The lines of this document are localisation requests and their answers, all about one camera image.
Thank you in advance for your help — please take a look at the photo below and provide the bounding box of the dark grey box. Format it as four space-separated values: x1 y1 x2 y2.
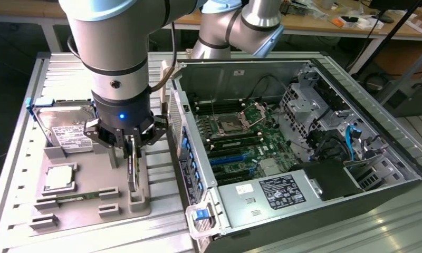
384 80 422 118

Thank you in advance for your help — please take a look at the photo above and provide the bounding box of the blue case latch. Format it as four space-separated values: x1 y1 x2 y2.
191 209 209 221

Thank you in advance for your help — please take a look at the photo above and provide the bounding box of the black monitor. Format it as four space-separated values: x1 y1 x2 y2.
367 0 422 10

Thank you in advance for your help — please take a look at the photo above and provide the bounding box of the CPU socket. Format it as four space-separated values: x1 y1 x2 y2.
213 115 245 137

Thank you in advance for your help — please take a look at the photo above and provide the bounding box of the RAM stick with label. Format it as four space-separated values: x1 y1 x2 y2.
208 135 264 151

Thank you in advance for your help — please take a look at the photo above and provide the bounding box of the thin metal locking lever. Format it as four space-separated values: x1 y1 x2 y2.
209 96 219 119

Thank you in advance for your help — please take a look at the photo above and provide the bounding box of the orange white desk object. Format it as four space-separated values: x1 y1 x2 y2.
332 15 384 30

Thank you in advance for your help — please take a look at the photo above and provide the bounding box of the silver CPU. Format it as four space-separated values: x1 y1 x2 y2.
44 166 74 191

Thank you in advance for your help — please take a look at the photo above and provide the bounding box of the blue wire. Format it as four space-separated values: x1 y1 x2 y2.
344 123 359 161

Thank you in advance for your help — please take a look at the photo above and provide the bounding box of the aluminium profile frame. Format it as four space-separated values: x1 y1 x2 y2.
375 46 422 106

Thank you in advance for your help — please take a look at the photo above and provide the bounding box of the black cable bundle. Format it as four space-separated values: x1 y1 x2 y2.
304 128 348 162

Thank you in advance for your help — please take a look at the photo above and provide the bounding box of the thin black wire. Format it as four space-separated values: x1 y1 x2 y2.
248 74 287 106

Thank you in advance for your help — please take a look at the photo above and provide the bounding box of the green motherboard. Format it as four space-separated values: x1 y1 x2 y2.
192 101 296 185

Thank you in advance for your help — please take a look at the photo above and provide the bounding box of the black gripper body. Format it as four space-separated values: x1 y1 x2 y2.
90 88 156 137

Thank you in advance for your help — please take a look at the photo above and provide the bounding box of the green bare RAM stick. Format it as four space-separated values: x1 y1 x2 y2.
56 192 102 203

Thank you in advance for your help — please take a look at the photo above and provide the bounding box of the silver hard disk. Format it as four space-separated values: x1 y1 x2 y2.
34 99 98 154

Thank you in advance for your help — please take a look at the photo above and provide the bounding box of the black plastic shroud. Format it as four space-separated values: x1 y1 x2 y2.
290 160 364 202

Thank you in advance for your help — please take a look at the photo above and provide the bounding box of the metal socket cover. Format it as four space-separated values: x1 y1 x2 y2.
239 102 271 124

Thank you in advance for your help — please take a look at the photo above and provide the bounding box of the grey parts rack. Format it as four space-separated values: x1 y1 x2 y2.
25 142 152 237

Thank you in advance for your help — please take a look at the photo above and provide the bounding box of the wooden desk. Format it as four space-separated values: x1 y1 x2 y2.
0 0 422 77

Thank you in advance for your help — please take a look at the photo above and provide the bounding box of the blue slot retainer row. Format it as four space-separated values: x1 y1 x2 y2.
180 125 204 197

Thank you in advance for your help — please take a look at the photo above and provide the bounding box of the long black expansion slot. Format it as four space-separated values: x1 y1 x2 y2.
212 168 252 178
216 174 256 185

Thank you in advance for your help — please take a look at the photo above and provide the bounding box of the black tripod pole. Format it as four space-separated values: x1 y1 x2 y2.
346 0 422 74

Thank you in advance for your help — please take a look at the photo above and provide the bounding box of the black RAM slot bank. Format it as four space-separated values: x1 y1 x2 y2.
192 99 248 114
205 131 267 156

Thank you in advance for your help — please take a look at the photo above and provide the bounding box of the metal disk bay cage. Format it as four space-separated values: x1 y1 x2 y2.
279 83 324 127

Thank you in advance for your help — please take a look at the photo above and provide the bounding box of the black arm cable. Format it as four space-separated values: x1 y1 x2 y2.
149 21 179 93

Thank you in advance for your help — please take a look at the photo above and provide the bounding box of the silver finned heat sink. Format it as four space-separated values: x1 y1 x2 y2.
259 159 282 177

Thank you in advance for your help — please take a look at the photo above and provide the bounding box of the blue expansion slot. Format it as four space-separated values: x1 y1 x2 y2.
208 155 248 166

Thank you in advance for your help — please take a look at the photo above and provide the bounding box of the open black PC case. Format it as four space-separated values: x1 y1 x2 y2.
160 56 422 253

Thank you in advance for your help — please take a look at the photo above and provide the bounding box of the black green graphics card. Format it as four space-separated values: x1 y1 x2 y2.
125 134 144 194

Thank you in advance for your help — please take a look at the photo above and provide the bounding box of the grey power supply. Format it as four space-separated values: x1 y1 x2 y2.
209 170 324 229

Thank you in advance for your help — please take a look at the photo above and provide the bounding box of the grey vented drive tray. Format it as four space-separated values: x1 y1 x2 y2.
342 154 398 191

